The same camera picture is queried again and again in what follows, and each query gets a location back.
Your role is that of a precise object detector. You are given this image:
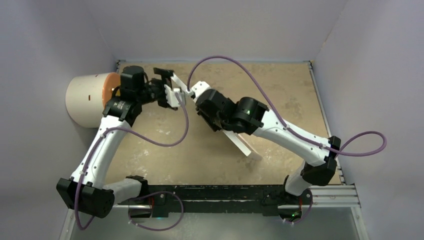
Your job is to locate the wooden picture frame with glass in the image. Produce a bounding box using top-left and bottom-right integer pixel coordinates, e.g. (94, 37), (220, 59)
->
(165, 73), (263, 161)

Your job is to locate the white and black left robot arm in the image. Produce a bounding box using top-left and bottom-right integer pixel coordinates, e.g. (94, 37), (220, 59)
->
(56, 66), (185, 219)

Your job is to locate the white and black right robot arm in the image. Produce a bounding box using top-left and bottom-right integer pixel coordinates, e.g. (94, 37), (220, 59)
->
(195, 89), (341, 204)

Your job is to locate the white cylinder with orange lid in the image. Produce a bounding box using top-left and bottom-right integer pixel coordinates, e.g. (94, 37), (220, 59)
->
(65, 72), (120, 128)

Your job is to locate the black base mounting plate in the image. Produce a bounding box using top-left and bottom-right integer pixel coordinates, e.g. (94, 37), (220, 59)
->
(119, 184), (312, 219)

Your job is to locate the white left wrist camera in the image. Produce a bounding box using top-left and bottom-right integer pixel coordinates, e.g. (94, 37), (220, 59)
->
(164, 85), (186, 108)

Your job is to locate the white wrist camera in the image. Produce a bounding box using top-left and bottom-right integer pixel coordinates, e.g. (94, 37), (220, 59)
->
(188, 81), (211, 103)
(164, 85), (186, 108)

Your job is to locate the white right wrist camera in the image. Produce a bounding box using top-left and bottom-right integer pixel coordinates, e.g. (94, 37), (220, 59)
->
(188, 81), (211, 103)

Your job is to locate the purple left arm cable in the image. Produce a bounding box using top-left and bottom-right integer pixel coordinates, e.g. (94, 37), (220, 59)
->
(73, 92), (190, 232)

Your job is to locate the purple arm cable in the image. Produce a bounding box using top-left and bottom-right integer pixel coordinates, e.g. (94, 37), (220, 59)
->
(186, 55), (388, 226)
(73, 92), (190, 232)

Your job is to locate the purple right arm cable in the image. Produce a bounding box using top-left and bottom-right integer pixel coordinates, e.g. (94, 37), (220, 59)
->
(186, 55), (388, 226)

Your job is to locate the aluminium extrusion rail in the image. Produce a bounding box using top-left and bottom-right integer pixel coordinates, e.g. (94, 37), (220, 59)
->
(118, 183), (359, 207)

